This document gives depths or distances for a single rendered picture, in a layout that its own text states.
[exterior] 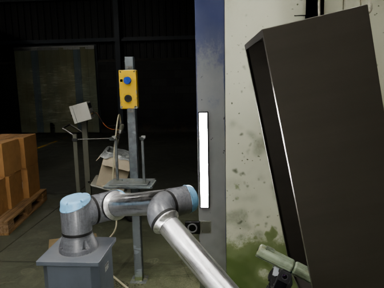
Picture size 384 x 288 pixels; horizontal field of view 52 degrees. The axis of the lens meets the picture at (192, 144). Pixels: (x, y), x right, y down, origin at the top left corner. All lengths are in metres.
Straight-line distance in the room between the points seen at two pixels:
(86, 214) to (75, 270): 0.27
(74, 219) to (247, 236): 1.19
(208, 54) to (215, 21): 0.20
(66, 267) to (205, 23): 1.58
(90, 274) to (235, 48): 1.52
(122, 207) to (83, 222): 0.22
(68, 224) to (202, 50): 1.28
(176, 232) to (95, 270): 0.67
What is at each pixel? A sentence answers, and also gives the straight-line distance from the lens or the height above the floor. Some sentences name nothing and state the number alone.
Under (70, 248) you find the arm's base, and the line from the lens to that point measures 2.05.
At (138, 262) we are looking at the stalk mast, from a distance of 3.05.
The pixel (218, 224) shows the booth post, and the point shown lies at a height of 0.53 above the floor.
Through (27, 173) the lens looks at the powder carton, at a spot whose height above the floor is 0.44.
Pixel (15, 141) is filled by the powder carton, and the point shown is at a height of 0.84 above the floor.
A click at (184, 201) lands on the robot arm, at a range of 1.59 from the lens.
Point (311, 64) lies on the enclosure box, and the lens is 1.41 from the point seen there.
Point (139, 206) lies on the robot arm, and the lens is 1.80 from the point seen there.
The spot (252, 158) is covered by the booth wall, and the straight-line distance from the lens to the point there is 2.54.
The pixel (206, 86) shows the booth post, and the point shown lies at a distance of 2.48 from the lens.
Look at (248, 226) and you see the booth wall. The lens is 2.66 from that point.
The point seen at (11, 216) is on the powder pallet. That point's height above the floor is 0.14.
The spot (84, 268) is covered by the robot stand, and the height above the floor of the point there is 0.60.
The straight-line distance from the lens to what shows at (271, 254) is 1.69.
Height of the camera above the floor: 1.47
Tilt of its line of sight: 9 degrees down
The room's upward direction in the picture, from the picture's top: 1 degrees counter-clockwise
